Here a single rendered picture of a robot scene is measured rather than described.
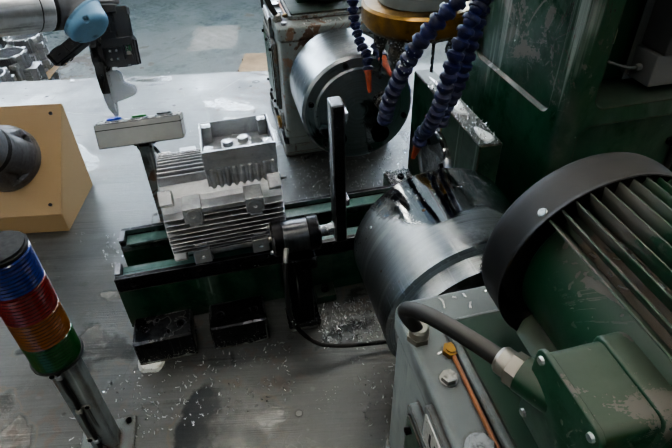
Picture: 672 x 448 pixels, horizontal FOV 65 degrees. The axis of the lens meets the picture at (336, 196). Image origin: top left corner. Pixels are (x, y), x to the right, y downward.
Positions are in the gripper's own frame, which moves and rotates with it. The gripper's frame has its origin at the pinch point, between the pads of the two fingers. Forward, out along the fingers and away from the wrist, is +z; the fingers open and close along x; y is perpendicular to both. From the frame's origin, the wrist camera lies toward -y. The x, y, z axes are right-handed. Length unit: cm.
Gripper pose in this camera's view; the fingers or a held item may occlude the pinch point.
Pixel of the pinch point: (112, 110)
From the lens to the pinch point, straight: 119.1
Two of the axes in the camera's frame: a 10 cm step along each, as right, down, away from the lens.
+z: 1.1, 9.5, 2.8
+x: -2.0, -2.5, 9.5
